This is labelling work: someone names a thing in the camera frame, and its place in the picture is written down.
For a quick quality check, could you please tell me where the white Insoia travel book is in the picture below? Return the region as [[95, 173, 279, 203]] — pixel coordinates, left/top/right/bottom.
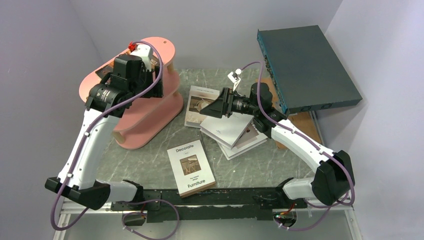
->
[[200, 112, 253, 149]]

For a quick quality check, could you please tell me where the white Decorate Furniture book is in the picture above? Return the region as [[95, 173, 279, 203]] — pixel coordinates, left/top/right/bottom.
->
[[167, 139, 216, 198]]

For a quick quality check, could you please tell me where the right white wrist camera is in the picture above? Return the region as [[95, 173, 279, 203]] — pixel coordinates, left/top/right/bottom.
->
[[227, 68, 243, 92]]

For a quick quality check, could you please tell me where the dark teal flat box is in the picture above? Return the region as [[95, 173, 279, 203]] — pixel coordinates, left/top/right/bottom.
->
[[256, 25, 363, 115]]

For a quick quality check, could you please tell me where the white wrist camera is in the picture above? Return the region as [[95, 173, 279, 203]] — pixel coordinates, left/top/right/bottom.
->
[[227, 68, 243, 92], [128, 42, 154, 72]]

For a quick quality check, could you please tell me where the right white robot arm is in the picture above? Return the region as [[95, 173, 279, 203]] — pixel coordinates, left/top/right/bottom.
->
[[200, 82, 355, 208]]

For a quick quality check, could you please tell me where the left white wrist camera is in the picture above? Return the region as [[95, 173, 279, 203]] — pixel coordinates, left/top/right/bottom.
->
[[128, 42, 154, 72]]

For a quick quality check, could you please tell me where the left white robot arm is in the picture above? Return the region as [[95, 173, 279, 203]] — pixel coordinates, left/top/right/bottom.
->
[[44, 54, 164, 210]]

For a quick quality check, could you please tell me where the brown wooden board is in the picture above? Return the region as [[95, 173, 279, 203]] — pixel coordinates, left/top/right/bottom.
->
[[254, 77, 322, 144]]

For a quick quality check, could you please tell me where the pink three-tier shelf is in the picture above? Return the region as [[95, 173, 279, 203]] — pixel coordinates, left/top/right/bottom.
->
[[78, 36, 185, 151]]

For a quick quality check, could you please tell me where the white fashion cover magazine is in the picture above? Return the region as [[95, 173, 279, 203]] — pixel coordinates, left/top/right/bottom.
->
[[218, 123, 268, 160]]

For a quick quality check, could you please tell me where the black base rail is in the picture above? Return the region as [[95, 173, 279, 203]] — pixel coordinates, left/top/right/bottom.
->
[[111, 187, 307, 223]]

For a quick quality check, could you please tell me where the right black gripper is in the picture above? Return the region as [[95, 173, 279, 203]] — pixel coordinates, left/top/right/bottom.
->
[[200, 87, 260, 119]]

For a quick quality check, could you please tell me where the beige cup cover book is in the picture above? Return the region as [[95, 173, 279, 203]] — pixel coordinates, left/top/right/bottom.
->
[[184, 85, 220, 128]]

